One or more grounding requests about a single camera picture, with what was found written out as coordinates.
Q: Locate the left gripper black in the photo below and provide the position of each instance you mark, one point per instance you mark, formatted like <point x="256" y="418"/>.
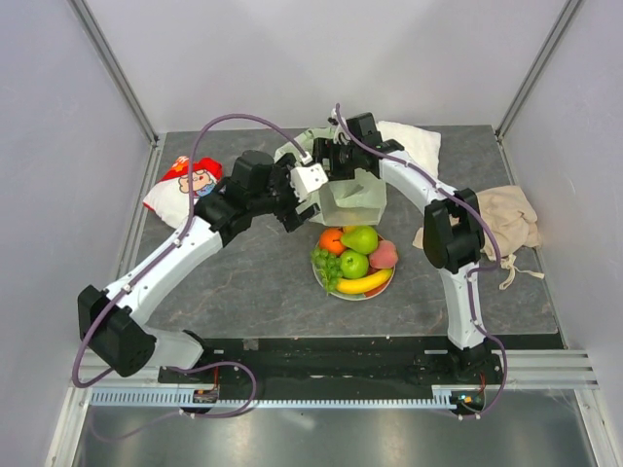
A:
<point x="290" y="217"/>

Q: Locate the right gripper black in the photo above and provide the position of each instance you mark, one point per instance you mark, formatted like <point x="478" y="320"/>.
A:
<point x="325" y="149"/>

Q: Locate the pale green plastic bag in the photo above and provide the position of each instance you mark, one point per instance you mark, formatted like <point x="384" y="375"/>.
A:
<point x="354" y="202"/>

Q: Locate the orange fake fruit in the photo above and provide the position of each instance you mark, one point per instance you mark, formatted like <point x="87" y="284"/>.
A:
<point x="330" y="240"/>

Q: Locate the green fake grapes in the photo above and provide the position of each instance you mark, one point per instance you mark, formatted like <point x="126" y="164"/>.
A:
<point x="327" y="266"/>

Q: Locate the green fake pear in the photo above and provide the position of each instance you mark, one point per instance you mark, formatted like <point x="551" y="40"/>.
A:
<point x="362" y="239"/>

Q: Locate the green fake apple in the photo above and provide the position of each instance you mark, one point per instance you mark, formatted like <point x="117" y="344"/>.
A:
<point x="353" y="264"/>

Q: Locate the yellow fake banana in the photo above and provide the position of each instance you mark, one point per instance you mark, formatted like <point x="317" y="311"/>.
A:
<point x="364" y="284"/>

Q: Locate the pink fake peach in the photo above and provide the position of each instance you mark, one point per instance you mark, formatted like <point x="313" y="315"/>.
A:
<point x="385" y="256"/>

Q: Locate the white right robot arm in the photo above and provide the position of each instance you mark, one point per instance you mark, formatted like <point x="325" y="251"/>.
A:
<point x="454" y="232"/>

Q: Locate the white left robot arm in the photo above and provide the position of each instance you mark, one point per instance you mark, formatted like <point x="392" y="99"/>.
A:
<point x="113" y="321"/>

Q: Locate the white folded towel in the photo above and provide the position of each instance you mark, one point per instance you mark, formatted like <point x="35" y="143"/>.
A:
<point x="422" y="145"/>

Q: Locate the red white cartoon pouch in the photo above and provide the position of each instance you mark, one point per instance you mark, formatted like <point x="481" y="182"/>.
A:
<point x="169" y="198"/>

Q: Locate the red teal floral plate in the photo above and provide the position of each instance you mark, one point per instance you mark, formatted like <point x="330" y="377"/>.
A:
<point x="360" y="297"/>

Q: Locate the beige crumpled cloth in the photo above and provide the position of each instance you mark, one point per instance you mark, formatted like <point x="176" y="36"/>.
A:
<point x="511" y="218"/>

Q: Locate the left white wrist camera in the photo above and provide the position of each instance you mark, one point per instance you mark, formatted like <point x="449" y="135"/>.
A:
<point x="306" y="180"/>

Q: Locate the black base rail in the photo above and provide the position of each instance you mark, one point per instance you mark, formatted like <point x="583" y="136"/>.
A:
<point x="369" y="368"/>

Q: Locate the light blue cable duct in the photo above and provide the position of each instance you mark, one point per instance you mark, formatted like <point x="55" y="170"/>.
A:
<point x="191" y="398"/>

